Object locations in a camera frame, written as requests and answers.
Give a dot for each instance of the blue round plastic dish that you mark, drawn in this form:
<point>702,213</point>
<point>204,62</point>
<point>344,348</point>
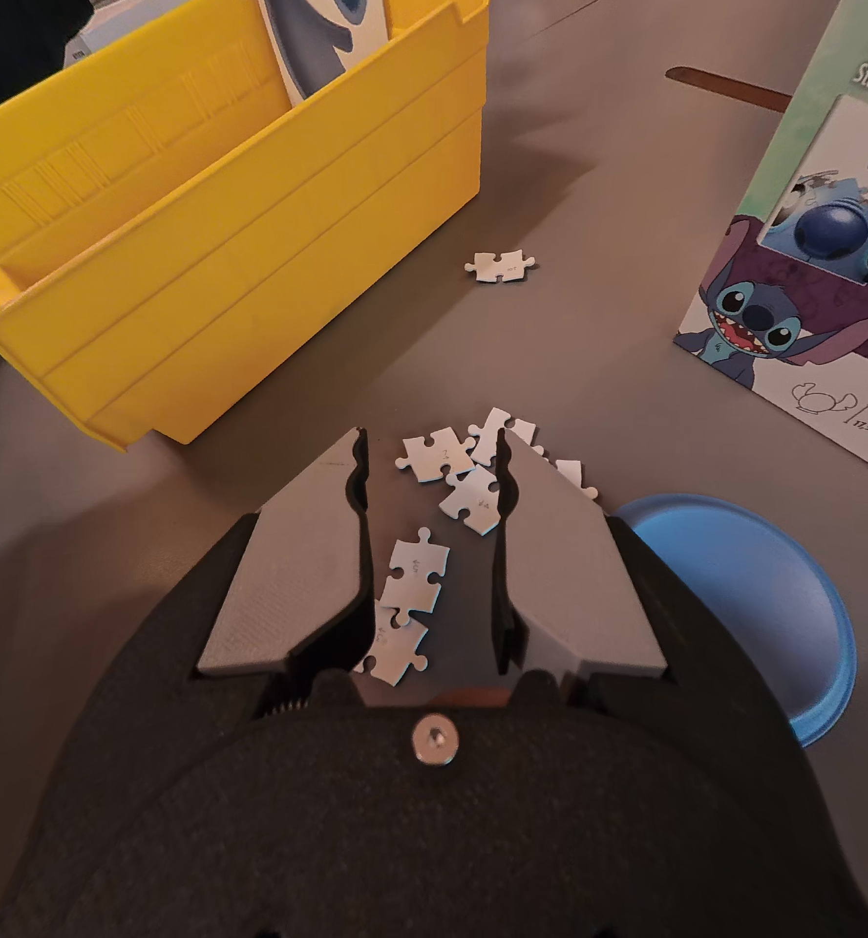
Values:
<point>756,601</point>

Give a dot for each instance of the puzzle piece cluster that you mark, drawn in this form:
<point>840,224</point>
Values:
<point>415,579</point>

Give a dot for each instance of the yellow plastic bin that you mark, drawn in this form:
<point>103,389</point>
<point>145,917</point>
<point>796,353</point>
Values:
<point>243,278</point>

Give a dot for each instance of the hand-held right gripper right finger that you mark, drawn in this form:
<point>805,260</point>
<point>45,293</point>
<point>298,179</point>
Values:
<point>584,586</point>

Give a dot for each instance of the person's left forearm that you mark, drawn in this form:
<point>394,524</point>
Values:
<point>16,44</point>

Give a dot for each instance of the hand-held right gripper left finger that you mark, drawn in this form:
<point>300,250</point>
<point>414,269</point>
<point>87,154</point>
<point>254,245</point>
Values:
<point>294,586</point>

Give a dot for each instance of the white card with blue ears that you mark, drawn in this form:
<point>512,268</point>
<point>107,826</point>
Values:
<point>316,51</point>

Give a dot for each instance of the cartoon printed puzzle box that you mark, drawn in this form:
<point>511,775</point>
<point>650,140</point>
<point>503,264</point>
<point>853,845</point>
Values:
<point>807,308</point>

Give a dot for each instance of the joined puzzle piece pair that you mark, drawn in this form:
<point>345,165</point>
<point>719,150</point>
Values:
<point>500,266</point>

